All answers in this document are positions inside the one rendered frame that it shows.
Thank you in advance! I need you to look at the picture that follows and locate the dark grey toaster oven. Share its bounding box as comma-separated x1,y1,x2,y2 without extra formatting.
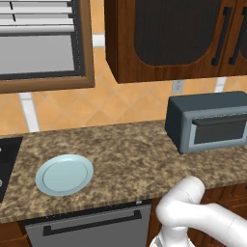
164,91,247,155

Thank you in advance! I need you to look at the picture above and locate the toaster oven glass door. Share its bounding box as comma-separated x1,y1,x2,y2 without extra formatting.
188,115,247,151

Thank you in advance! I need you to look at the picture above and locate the wooden cupboard door dark panel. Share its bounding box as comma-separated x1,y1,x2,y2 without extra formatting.
104,0,239,84

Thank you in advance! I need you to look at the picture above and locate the light blue round plate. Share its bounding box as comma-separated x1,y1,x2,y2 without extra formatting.
35,153,95,197

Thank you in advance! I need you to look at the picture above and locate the grey dishwasher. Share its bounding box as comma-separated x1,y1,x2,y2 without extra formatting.
24,199,152,247

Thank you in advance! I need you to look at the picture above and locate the wooden framed window with blinds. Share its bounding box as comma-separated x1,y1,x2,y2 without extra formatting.
0,0,96,95

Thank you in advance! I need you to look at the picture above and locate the black hob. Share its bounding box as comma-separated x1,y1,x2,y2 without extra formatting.
0,136,24,204

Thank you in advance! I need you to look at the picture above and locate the wooden base cupboard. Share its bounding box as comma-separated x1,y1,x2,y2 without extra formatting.
146,183,247,247

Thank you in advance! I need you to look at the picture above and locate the white wall socket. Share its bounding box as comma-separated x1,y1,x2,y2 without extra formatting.
172,79,185,95

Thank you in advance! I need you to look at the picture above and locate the black toaster oven door handle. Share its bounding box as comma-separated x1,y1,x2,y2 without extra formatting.
191,114,247,127

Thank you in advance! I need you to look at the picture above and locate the black dishwasher handle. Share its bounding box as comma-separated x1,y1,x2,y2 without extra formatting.
42,209,143,237

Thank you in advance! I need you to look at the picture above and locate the black cupboard door handle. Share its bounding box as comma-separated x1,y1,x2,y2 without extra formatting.
210,7,233,67
228,7,247,66

